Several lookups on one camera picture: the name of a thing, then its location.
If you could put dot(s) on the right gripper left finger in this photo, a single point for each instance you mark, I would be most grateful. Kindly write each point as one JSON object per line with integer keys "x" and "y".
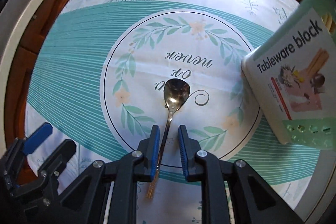
{"x": 149, "y": 147}

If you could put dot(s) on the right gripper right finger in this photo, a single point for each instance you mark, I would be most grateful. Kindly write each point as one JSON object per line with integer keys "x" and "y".
{"x": 188, "y": 148}

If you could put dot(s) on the gold handled small spoon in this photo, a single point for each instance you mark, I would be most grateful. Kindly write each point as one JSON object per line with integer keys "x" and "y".
{"x": 176, "y": 92}

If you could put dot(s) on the green utensil holder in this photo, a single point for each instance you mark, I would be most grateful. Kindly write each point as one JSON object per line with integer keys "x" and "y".
{"x": 292, "y": 76}

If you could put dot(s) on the leaf pattern tablecloth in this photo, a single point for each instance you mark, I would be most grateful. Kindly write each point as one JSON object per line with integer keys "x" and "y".
{"x": 99, "y": 80}

